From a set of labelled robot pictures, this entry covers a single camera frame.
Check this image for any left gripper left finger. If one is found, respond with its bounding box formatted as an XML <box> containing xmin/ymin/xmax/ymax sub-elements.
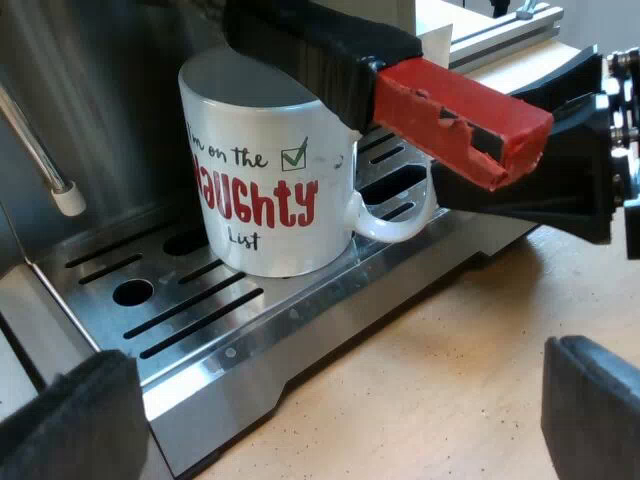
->
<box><xmin>0</xmin><ymin>349</ymin><xmax>152</xmax><ymax>480</ymax></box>

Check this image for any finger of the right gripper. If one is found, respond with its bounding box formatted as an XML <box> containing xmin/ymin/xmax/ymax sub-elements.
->
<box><xmin>430</xmin><ymin>124</ymin><xmax>616</xmax><ymax>246</ymax></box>
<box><xmin>509</xmin><ymin>45</ymin><xmax>610</xmax><ymax>133</ymax></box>

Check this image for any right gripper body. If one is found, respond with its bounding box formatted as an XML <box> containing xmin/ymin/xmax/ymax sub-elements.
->
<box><xmin>601</xmin><ymin>46</ymin><xmax>640</xmax><ymax>262</ymax></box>

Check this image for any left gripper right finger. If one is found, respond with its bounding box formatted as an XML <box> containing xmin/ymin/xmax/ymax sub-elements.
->
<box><xmin>540</xmin><ymin>335</ymin><xmax>640</xmax><ymax>480</ymax></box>

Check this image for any steel espresso machine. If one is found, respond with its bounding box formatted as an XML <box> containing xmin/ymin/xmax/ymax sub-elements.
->
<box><xmin>0</xmin><ymin>0</ymin><xmax>541</xmax><ymax>480</ymax></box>

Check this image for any white mug with red print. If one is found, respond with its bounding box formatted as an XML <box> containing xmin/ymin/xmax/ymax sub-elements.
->
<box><xmin>177</xmin><ymin>47</ymin><xmax>439</xmax><ymax>279</ymax></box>

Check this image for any aluminium rail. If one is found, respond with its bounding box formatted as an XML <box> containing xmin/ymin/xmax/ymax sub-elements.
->
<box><xmin>448</xmin><ymin>0</ymin><xmax>562</xmax><ymax>70</ymax></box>

